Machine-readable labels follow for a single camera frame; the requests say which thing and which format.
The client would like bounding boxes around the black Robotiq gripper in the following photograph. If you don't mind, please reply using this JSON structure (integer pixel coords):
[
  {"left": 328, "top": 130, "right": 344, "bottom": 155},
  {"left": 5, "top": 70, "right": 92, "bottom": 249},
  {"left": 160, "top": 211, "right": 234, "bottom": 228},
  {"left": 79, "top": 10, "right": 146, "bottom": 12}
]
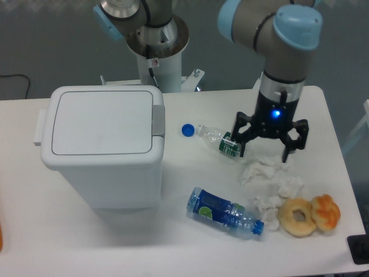
[{"left": 232, "top": 91, "right": 310, "bottom": 164}]

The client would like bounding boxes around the white push-button trash can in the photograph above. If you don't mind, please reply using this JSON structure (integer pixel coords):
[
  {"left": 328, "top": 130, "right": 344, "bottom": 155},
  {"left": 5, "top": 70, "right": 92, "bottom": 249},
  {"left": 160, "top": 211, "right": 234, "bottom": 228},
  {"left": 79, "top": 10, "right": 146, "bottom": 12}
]
[{"left": 40, "top": 85, "right": 165, "bottom": 209}]

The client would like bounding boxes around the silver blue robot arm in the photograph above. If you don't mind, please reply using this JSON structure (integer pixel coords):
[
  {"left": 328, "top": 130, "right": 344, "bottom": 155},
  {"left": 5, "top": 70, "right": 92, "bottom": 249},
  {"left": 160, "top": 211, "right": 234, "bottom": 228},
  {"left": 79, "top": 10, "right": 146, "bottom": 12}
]
[{"left": 93, "top": 1, "right": 323, "bottom": 161}]

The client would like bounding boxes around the crumpled white tissue upper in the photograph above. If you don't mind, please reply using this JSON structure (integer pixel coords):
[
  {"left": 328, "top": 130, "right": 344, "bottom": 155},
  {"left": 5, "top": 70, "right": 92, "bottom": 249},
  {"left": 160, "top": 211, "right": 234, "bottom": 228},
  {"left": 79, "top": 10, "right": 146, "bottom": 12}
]
[{"left": 239, "top": 156, "right": 293, "bottom": 186}]

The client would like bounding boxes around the crumpled white tissue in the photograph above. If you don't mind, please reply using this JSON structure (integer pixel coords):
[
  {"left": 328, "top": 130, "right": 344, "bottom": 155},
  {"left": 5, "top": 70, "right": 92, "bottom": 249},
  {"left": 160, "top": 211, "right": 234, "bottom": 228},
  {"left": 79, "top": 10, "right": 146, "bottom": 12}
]
[
  {"left": 253, "top": 196, "right": 282, "bottom": 232},
  {"left": 239, "top": 156, "right": 293, "bottom": 186},
  {"left": 278, "top": 177, "right": 304, "bottom": 199}
]

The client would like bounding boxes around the clear green-label plastic bottle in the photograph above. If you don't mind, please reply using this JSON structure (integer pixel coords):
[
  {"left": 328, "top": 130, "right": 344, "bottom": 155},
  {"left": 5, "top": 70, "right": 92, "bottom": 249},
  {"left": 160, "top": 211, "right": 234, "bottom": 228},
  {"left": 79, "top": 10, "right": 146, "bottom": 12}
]
[{"left": 195, "top": 125, "right": 250, "bottom": 164}]

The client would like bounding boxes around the crumpled white tissue middle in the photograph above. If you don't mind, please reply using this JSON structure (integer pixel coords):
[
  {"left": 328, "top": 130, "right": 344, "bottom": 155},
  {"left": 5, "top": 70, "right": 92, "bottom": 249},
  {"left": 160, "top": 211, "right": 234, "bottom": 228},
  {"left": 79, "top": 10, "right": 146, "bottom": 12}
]
[{"left": 278, "top": 177, "right": 304, "bottom": 199}]

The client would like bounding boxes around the crumpled white tissue lower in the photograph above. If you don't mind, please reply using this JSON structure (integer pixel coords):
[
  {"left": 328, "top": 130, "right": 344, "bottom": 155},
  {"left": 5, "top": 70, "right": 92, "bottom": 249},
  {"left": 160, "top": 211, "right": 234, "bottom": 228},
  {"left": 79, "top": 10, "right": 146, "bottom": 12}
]
[{"left": 253, "top": 196, "right": 282, "bottom": 232}]

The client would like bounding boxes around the blue bottle cap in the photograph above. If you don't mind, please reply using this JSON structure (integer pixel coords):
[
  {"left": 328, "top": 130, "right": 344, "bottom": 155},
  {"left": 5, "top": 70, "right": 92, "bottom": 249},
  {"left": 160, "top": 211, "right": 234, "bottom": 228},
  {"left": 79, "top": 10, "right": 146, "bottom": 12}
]
[{"left": 181, "top": 123, "right": 195, "bottom": 137}]

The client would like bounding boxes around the blue-label plastic bottle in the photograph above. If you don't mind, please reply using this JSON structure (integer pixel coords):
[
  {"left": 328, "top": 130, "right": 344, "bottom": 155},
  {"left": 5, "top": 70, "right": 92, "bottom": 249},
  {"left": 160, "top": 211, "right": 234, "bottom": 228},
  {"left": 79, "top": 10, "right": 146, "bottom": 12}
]
[{"left": 186, "top": 187, "right": 265, "bottom": 238}]

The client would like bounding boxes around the orange twisted bread roll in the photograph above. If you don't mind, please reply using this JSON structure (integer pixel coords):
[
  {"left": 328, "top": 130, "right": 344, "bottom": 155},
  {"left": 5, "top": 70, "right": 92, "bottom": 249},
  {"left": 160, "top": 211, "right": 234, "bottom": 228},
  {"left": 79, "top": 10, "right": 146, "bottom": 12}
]
[{"left": 311, "top": 194, "right": 341, "bottom": 231}]

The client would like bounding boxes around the black device at edge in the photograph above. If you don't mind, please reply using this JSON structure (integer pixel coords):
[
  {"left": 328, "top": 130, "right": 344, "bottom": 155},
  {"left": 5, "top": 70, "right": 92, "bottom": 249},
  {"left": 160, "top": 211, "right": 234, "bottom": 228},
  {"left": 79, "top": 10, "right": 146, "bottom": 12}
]
[{"left": 347, "top": 234, "right": 368, "bottom": 265}]

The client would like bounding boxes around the orange object at edge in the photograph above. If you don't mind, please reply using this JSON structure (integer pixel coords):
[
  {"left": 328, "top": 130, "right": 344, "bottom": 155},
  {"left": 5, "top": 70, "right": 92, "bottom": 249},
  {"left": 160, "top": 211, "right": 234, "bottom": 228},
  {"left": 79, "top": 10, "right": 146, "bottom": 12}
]
[{"left": 0, "top": 222, "right": 4, "bottom": 252}]

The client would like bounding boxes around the white bracket right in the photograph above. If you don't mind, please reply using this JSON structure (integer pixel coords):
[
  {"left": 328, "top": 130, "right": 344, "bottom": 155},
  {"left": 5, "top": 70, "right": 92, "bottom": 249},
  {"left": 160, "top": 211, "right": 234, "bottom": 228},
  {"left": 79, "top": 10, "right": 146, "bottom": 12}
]
[{"left": 253, "top": 72, "right": 263, "bottom": 91}]

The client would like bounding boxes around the white frame far right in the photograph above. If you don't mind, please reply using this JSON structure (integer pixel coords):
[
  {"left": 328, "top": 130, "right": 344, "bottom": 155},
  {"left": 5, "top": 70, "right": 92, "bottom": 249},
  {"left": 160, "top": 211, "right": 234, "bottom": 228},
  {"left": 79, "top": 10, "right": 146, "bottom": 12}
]
[{"left": 341, "top": 99, "right": 368, "bottom": 156}]

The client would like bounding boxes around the plain ring doughnut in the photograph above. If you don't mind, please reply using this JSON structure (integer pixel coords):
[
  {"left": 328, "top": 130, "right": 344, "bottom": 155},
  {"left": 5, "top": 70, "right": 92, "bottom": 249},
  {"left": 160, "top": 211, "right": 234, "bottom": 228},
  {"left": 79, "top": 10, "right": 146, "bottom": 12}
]
[{"left": 278, "top": 198, "right": 317, "bottom": 237}]

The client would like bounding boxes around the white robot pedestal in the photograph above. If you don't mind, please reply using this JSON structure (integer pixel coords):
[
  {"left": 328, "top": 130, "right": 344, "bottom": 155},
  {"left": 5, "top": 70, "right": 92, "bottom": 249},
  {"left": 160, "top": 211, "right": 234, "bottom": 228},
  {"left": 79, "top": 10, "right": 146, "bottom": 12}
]
[{"left": 100, "top": 14, "right": 206, "bottom": 93}]

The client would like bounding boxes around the black floor cable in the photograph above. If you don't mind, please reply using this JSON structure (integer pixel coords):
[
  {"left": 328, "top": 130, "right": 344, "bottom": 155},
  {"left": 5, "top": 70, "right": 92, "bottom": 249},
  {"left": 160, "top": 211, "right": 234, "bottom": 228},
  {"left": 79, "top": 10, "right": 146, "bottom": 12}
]
[{"left": 0, "top": 74, "right": 31, "bottom": 99}]

